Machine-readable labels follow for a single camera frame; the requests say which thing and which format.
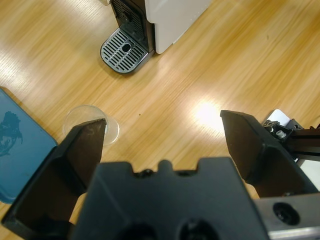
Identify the metal drip tray grate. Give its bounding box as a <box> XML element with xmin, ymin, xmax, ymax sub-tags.
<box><xmin>99</xmin><ymin>27</ymin><xmax>156</xmax><ymax>76</ymax></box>

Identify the white mounting block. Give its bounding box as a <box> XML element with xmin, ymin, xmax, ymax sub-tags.
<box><xmin>261</xmin><ymin>108</ymin><xmax>320</xmax><ymax>176</ymax></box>

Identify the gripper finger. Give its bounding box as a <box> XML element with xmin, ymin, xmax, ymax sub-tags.
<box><xmin>1</xmin><ymin>118</ymin><xmax>108</xmax><ymax>240</ymax></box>
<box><xmin>219</xmin><ymin>109</ymin><xmax>320</xmax><ymax>199</ymax></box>

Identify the clear glass cup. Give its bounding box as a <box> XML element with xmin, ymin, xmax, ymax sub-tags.
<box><xmin>63</xmin><ymin>104</ymin><xmax>121</xmax><ymax>146</ymax></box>

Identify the teal plastic tray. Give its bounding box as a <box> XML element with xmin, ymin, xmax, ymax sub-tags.
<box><xmin>0</xmin><ymin>86</ymin><xmax>60</xmax><ymax>205</ymax></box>

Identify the white capsule coffee machine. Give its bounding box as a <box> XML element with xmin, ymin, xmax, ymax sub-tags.
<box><xmin>109</xmin><ymin>0</ymin><xmax>213</xmax><ymax>55</ymax></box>

